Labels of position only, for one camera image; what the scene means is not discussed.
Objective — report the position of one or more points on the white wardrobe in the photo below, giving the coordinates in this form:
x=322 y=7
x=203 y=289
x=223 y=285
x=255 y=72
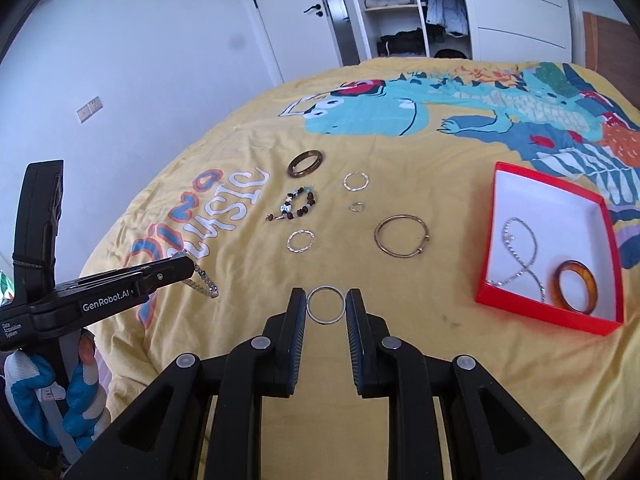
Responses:
x=515 y=10

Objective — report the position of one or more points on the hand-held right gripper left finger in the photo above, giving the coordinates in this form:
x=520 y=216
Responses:
x=300 y=340

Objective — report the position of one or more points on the amber orange bangle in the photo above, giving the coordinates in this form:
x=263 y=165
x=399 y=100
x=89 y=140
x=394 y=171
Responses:
x=575 y=308

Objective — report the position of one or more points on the person's left hand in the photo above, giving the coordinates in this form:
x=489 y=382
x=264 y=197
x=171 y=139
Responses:
x=85 y=390

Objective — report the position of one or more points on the white wall switch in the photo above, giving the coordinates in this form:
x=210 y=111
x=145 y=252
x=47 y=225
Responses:
x=90 y=109

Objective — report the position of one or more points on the yellow dinosaur printed blanket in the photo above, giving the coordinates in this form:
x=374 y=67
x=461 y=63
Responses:
x=425 y=375

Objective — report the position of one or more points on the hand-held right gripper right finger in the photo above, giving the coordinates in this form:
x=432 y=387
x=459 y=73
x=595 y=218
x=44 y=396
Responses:
x=351 y=340

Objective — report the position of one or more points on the twisted silver hoop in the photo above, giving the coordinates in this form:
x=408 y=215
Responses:
x=288 y=242
x=346 y=185

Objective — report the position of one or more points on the dark folded clothes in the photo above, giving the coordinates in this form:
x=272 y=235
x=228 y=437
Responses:
x=400 y=44

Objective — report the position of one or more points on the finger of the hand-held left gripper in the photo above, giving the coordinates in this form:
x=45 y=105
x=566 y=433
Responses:
x=161 y=277
x=167 y=261

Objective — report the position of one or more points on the dark brown bangle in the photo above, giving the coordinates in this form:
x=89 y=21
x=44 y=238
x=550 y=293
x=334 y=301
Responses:
x=300 y=172

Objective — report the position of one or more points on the white door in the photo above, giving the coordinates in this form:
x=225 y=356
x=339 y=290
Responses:
x=290 y=40

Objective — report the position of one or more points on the red jewelry box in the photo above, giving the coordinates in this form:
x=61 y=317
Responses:
x=540 y=312

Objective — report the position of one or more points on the green white patterned cloth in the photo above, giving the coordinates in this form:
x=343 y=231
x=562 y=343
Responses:
x=6 y=287

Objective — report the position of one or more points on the large thin metal bangle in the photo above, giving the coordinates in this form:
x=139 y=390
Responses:
x=422 y=250

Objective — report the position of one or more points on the wooden headboard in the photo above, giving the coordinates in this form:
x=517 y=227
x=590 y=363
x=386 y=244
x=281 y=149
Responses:
x=607 y=45

